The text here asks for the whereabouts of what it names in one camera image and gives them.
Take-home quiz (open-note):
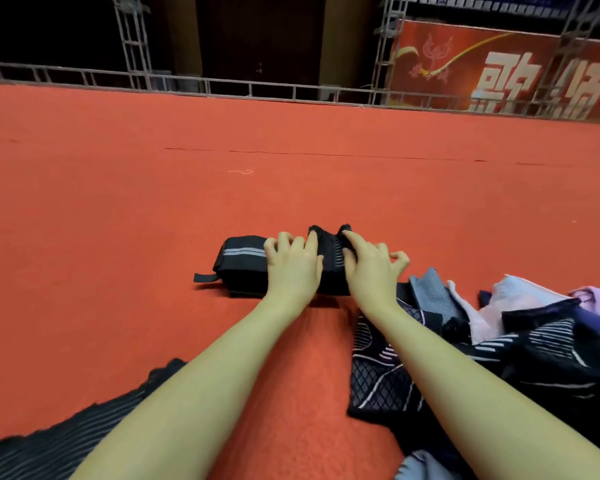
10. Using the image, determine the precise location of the person's left hand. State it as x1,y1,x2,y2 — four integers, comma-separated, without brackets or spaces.
263,229,324,318

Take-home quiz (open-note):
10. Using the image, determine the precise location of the person's right hand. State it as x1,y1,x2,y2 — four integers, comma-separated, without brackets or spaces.
342,229,411,321

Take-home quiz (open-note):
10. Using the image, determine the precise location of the pile of black striped bands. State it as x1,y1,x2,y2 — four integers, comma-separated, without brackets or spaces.
0,357,186,480

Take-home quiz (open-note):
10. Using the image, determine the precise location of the person's left forearm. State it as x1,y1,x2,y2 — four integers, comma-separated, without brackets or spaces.
70,299,296,480

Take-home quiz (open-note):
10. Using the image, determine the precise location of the person's right forearm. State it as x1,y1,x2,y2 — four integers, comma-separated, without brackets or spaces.
365,305,600,480

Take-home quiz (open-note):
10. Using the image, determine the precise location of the heap of dark patterned socks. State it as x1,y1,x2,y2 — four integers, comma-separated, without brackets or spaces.
348,267,600,480

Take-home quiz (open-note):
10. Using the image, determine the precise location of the red banner with white print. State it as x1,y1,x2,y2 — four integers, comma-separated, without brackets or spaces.
388,19,600,121

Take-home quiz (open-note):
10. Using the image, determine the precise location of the grey metal truss tower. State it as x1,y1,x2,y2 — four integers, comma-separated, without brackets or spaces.
373,0,411,106
115,0,153,91
540,0,600,116

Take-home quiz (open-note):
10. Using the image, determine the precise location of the dark brown door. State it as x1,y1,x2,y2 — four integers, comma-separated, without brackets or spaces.
198,0,326,91

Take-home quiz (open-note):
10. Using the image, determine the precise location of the grey metal railing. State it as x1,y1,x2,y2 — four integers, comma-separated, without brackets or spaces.
0,61,600,124

